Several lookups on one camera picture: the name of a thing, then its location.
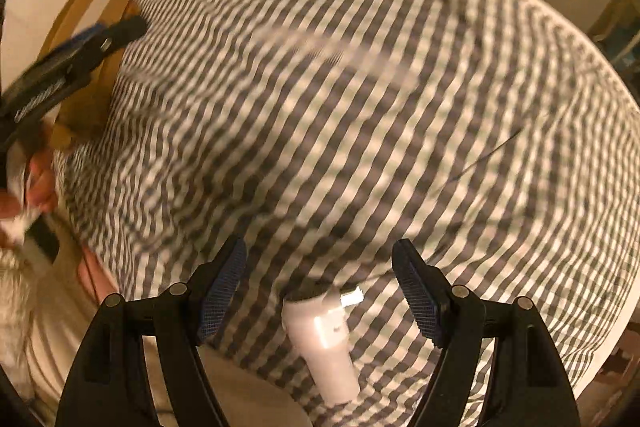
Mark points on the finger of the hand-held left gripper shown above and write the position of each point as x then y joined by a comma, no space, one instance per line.
85,49

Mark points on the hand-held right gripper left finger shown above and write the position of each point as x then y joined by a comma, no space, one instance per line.
222,294

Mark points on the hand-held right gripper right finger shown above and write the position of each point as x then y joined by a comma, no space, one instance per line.
420,294

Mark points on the large brown cardboard box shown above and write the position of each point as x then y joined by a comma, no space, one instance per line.
95,107

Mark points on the white plastic bottle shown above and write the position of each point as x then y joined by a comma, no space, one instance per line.
325,347

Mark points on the person's left hand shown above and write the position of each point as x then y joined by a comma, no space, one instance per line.
40,187

